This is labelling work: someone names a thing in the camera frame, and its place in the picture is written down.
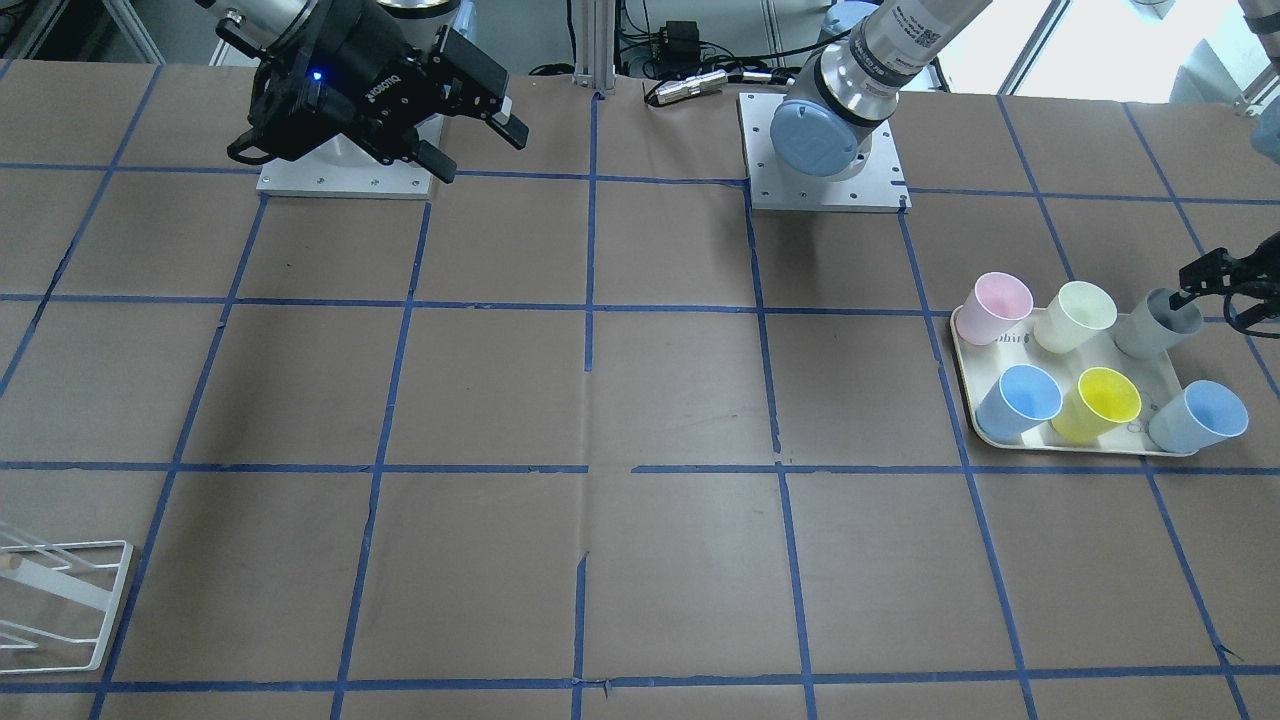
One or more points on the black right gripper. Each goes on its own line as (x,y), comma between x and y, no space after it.
(372,62)

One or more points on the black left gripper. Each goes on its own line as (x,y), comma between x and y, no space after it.
(1222,272)

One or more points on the grey plastic cup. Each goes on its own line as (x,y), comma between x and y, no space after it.
(1154,327)

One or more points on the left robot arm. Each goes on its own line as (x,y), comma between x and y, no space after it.
(850,85)

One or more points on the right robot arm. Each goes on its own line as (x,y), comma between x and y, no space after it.
(368,71)

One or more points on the pale green plastic cup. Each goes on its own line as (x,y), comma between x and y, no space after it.
(1078,312)

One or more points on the light blue plastic cup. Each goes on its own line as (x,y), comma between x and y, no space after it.
(1203,414)

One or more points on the yellow plastic cup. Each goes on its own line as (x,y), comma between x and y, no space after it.
(1101,399)

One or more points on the pink plastic cup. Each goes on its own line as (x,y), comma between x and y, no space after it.
(998,301)

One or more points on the cream plastic tray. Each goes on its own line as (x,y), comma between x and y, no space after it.
(979,367)

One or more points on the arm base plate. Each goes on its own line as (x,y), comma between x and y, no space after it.
(874,182)
(339,169)

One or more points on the aluminium frame post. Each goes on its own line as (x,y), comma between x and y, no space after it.
(595,33)

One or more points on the white wire cup rack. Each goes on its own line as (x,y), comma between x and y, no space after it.
(62,602)

